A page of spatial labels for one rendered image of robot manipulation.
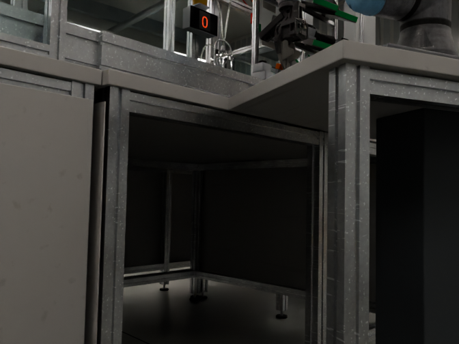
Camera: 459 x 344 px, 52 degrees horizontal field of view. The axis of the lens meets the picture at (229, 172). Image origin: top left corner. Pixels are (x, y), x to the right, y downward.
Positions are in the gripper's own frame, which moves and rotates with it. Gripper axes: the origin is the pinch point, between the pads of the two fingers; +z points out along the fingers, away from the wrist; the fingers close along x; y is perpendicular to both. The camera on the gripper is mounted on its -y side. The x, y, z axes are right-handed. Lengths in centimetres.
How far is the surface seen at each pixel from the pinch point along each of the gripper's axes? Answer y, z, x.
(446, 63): 66, 22, -43
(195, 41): -23.1, -8.6, -18.8
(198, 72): 8.9, 13.3, -45.3
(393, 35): -364, -334, 869
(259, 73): -8.6, 1.2, -2.2
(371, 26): -62, -81, 181
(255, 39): -29.4, -20.8, 18.9
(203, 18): -18.3, -15.4, -19.5
